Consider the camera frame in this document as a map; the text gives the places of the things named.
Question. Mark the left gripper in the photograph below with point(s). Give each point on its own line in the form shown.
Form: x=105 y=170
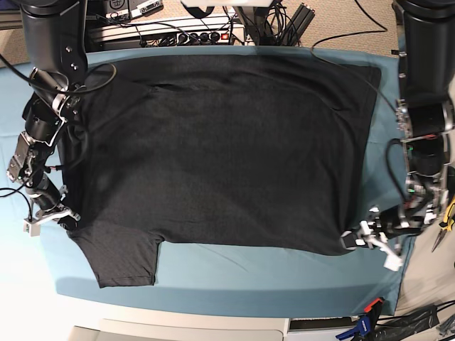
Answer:
x=382 y=226

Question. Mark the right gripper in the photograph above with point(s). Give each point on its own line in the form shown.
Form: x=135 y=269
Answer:
x=51 y=207

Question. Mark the dark grey T-shirt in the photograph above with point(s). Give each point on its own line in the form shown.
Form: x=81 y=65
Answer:
x=257 y=151

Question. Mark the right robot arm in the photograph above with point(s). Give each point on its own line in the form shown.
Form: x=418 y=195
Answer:
x=54 y=137

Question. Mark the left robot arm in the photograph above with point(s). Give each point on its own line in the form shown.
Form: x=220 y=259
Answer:
x=425 y=114

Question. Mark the orange black clamp bottom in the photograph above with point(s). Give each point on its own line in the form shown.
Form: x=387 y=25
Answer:
x=374 y=308

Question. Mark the blue clamp bottom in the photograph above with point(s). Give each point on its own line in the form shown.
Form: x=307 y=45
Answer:
x=361 y=329

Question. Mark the white power strip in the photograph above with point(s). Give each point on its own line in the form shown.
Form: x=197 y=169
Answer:
x=211 y=31

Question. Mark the black aluminium extrusion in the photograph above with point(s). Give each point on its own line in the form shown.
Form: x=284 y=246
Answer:
x=297 y=25

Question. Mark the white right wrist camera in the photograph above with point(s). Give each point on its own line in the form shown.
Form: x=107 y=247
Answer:
x=32 y=227

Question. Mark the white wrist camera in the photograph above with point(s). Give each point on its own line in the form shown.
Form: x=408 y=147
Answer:
x=32 y=227
x=393 y=263

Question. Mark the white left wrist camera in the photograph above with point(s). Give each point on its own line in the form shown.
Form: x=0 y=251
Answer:
x=393 y=263

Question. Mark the yellow handled pliers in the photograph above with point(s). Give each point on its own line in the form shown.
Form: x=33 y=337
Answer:
x=446 y=224

